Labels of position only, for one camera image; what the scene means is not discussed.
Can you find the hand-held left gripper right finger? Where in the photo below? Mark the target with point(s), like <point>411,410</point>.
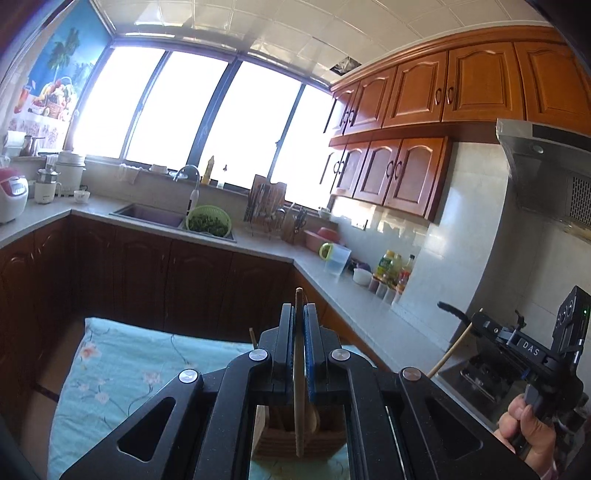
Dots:
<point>310,360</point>

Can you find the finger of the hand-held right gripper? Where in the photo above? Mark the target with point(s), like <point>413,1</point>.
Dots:
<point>496,330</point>

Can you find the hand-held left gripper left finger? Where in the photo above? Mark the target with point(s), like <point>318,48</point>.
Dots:
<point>288,350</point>

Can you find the bunch of chopsticks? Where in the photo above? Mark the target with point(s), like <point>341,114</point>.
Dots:
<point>253,339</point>

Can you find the wooden chopstick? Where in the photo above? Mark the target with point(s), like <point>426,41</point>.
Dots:
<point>300,434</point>
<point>448,353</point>

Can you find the wooden chopstick holder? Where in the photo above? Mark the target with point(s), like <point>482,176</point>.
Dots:
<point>323,445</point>

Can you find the person's right hand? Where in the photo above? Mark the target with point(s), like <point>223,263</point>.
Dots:
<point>531,434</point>

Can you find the gas stove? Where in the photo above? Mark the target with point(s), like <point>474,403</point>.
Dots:
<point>480,383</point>

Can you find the white container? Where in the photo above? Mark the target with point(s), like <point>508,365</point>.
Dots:
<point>362,277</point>

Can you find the white spice jars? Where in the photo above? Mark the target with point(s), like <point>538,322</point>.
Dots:
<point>385,291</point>

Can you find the pink basin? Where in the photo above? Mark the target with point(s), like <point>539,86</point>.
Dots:
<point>323,237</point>

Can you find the knife block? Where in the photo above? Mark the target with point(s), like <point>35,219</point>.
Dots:
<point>294,226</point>

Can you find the green colander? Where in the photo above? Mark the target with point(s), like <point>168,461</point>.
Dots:
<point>207,222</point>

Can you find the cutting board rack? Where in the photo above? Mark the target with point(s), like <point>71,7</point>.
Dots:
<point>268,194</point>

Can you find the dark wooden base cabinets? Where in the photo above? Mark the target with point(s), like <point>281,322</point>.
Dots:
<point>138,277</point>

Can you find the teal floral tablecloth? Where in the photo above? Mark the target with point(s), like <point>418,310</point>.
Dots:
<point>115,369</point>

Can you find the steel range hood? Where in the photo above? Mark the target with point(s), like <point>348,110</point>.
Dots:
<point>540,161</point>

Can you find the chrome faucet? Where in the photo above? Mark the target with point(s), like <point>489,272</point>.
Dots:
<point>194,194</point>

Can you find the yellow dish soap bottle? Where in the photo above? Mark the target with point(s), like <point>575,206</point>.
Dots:
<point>210,170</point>

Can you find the kitchen sink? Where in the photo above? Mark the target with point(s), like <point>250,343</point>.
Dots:
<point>147,213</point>

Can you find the white cloth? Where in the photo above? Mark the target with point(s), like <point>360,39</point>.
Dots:
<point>130,171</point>

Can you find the large kitchen window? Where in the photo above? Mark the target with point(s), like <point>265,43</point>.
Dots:
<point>194,115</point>

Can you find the small white bowl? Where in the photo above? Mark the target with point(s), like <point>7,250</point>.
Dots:
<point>81,196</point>

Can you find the white electric pot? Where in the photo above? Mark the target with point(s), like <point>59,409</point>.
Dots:
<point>70,173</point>

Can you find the small blender appliance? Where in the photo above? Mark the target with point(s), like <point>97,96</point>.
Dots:
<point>47,187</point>

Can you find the white pink rice cooker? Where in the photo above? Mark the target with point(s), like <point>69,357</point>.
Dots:
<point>11,198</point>

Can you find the small brown pot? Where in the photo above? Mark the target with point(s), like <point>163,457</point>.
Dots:
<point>31,146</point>

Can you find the white paper roll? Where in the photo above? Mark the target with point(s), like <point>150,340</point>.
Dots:
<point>14,144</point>

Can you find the wooden wall cabinets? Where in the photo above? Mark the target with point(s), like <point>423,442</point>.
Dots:
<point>415,92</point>

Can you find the tropical fruit wall poster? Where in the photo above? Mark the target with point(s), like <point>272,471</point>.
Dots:
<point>60,69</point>

